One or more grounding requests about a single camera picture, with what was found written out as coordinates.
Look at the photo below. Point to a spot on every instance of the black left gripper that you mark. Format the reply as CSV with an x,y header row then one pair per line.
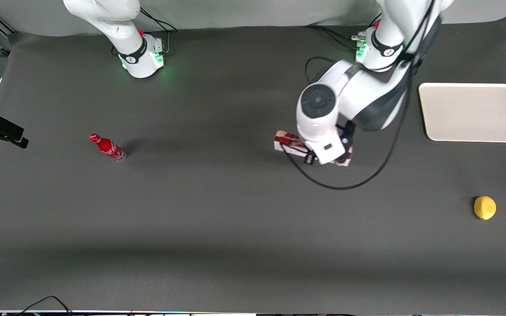
x,y
346,151

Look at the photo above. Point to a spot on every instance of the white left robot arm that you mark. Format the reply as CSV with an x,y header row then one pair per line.
x,y
367,92

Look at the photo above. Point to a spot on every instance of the beige plastic tray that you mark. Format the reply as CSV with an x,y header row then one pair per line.
x,y
472,112

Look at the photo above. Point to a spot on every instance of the yellow lemon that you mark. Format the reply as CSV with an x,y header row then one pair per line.
x,y
485,208

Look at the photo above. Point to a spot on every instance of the red cola bottle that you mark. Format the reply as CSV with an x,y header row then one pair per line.
x,y
108,147

